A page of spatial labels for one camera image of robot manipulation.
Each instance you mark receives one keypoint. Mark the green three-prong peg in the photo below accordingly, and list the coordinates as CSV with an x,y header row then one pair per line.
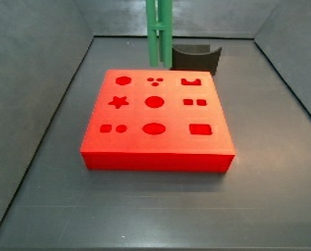
x,y
159,15

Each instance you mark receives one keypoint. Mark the red shape-sorter block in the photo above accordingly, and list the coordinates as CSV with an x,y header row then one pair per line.
x,y
157,122

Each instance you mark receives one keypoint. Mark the black curved foam block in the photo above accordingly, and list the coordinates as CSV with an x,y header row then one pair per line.
x,y
195,57

